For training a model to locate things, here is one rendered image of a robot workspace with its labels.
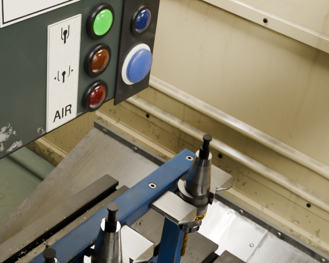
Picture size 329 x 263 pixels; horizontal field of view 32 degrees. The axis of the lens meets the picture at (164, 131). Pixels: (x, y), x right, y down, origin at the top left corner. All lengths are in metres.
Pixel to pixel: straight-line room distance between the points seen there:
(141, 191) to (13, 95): 0.56
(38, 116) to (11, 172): 1.53
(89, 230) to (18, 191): 1.03
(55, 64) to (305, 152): 0.97
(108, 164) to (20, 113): 1.22
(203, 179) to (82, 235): 0.21
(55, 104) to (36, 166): 1.49
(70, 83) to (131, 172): 1.17
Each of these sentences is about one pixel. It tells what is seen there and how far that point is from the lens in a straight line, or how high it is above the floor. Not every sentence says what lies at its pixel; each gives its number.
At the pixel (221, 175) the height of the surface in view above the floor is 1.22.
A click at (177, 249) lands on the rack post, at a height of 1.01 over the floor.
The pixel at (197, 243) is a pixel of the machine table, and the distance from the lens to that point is 1.33.
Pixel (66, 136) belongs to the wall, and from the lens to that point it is 1.84.
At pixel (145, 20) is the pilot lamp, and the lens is 0.46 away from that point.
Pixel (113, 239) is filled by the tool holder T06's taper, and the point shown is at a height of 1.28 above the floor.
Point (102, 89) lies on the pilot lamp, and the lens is 0.46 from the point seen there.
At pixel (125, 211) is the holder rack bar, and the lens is 0.90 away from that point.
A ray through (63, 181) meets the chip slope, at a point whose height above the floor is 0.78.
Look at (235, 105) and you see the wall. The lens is 1.36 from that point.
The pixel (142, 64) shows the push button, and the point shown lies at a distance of 0.48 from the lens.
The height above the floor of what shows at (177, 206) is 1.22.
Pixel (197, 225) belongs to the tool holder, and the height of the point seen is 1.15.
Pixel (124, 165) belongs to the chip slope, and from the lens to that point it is 1.61.
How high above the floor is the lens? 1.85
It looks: 36 degrees down
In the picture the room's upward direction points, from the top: 9 degrees clockwise
